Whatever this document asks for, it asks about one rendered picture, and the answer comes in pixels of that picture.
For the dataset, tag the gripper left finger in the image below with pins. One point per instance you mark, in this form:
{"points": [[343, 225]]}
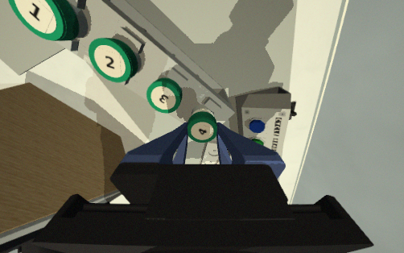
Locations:
{"points": [[162, 149]]}

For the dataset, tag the grey sloping control panel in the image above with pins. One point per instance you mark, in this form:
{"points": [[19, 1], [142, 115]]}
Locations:
{"points": [[263, 118]]}

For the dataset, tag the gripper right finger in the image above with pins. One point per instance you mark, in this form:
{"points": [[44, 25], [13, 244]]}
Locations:
{"points": [[245, 151]]}

